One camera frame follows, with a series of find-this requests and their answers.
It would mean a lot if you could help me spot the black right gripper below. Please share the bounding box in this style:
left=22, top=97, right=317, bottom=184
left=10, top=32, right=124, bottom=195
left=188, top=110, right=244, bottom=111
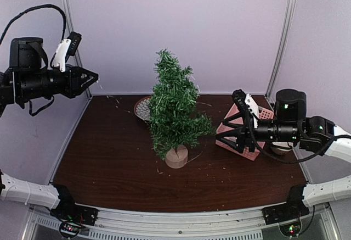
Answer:
left=215, top=111, right=299, bottom=155

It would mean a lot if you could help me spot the fairy light wire string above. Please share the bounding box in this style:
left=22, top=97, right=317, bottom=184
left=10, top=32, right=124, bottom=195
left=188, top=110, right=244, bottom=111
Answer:
left=95, top=79, right=213, bottom=175

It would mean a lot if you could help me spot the small green christmas tree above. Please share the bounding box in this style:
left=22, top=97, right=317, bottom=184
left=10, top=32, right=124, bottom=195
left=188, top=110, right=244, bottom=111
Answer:
left=149, top=49, right=216, bottom=169

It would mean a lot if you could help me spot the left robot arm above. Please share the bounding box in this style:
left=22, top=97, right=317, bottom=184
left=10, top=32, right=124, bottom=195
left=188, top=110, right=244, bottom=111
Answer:
left=1, top=32, right=99, bottom=220

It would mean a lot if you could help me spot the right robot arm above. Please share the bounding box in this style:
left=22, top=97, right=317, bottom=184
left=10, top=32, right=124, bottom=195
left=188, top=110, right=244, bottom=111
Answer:
left=76, top=77, right=350, bottom=211

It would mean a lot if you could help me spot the pink perforated plastic basket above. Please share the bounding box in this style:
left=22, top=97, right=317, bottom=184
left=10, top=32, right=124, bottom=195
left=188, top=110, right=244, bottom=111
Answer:
left=216, top=104, right=265, bottom=161

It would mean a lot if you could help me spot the white ceramic bowl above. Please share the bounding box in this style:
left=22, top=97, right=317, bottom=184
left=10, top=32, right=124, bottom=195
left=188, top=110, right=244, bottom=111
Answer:
left=270, top=144, right=292, bottom=155

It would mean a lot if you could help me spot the floral patterned ceramic plate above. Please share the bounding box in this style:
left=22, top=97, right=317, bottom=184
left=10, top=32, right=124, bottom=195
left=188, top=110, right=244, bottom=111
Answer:
left=134, top=96, right=152, bottom=122

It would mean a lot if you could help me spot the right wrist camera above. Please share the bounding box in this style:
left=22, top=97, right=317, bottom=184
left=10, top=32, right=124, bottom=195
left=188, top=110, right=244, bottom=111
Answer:
left=232, top=89, right=259, bottom=129

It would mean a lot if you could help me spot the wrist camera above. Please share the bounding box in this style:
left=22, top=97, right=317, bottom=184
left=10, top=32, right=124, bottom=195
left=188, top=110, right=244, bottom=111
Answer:
left=232, top=89, right=259, bottom=129
left=50, top=31, right=82, bottom=72

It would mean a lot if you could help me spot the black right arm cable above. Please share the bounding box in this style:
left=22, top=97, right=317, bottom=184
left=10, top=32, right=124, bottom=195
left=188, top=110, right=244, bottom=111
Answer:
left=233, top=91, right=351, bottom=164

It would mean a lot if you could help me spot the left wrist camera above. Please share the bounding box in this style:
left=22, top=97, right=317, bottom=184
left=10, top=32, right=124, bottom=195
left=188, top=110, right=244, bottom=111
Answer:
left=50, top=31, right=82, bottom=72

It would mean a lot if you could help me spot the black braided left cable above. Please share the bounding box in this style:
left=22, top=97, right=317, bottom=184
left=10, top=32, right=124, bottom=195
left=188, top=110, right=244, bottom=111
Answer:
left=0, top=3, right=67, bottom=46

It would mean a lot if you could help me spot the aluminium front rail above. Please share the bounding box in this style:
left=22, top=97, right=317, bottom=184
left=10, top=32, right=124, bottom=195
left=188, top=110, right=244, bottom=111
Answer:
left=21, top=193, right=339, bottom=240

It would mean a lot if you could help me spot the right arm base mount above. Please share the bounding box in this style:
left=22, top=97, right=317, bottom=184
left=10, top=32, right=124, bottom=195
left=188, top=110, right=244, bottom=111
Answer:
left=262, top=185, right=310, bottom=239

